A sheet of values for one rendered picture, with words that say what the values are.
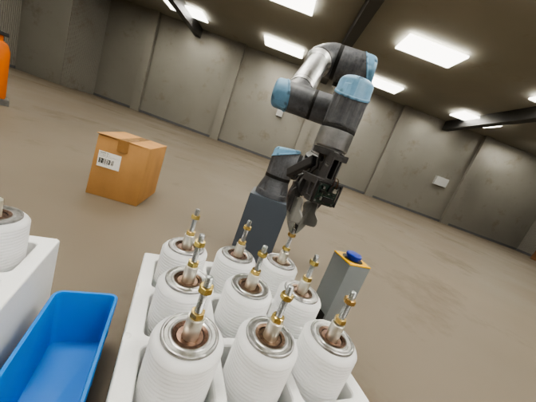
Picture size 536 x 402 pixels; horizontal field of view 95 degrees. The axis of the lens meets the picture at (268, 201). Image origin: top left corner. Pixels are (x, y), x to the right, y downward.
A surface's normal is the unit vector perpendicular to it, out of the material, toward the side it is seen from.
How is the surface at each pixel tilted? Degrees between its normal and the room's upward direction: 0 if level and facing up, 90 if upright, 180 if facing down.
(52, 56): 90
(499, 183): 90
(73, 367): 0
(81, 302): 88
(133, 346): 0
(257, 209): 90
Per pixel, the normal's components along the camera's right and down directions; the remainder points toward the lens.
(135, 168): 0.10, 0.26
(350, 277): 0.32, 0.33
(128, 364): 0.34, -0.91
